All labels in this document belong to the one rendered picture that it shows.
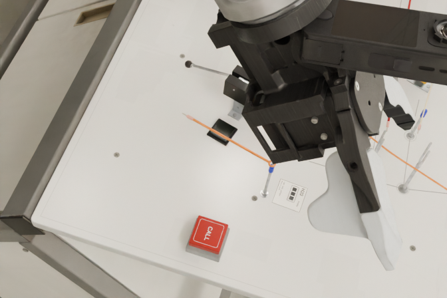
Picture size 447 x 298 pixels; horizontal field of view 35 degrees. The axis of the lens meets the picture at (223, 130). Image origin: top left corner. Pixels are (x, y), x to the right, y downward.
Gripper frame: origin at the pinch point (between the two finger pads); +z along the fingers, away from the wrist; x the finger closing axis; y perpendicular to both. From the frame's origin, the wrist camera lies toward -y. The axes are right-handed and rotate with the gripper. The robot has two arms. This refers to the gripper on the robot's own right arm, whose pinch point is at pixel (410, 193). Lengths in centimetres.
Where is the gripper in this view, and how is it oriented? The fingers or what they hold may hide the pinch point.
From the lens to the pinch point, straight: 57.3
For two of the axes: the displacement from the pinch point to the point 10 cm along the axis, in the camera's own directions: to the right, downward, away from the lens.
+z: 4.7, 7.1, 5.2
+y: -8.4, 1.9, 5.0
